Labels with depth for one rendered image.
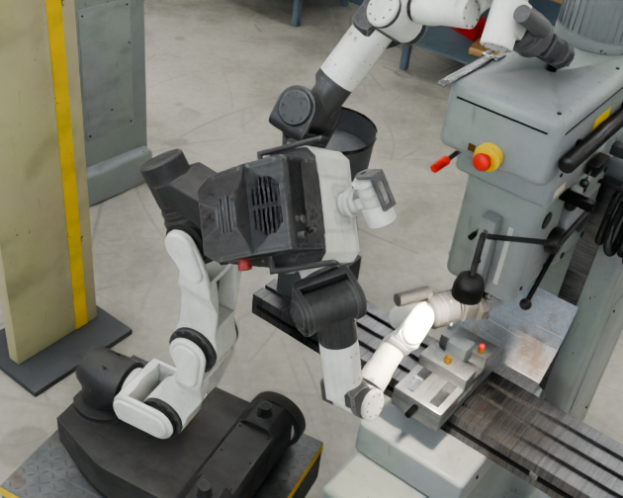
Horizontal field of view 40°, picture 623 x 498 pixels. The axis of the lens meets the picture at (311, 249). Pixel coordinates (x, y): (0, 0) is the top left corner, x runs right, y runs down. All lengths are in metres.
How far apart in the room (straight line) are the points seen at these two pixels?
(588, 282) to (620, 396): 1.51
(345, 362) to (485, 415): 0.63
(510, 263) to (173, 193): 0.82
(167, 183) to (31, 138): 1.23
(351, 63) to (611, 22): 0.59
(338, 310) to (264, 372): 1.87
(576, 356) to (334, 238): 1.12
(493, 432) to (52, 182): 1.88
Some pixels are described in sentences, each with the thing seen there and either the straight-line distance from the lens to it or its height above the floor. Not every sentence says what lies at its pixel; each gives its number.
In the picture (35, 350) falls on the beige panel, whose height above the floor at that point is 0.06.
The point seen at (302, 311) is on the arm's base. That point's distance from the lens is 1.83.
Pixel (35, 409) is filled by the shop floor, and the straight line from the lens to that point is 3.60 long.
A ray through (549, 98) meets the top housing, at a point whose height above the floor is 1.89.
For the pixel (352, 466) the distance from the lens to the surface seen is 2.50.
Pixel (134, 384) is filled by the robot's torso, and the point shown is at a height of 0.74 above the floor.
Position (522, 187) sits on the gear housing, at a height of 1.66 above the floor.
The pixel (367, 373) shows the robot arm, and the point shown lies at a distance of 2.08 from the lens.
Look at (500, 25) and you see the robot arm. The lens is 1.72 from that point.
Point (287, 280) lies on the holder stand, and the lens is 2.64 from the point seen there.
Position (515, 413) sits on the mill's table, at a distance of 2.48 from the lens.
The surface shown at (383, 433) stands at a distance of 2.43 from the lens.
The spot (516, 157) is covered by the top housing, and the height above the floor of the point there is 1.78.
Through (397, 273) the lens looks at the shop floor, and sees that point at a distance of 4.32.
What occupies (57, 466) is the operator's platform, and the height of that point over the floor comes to 0.40.
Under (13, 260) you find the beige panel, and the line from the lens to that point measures 3.42.
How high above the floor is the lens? 2.64
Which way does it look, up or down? 37 degrees down
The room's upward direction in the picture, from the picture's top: 7 degrees clockwise
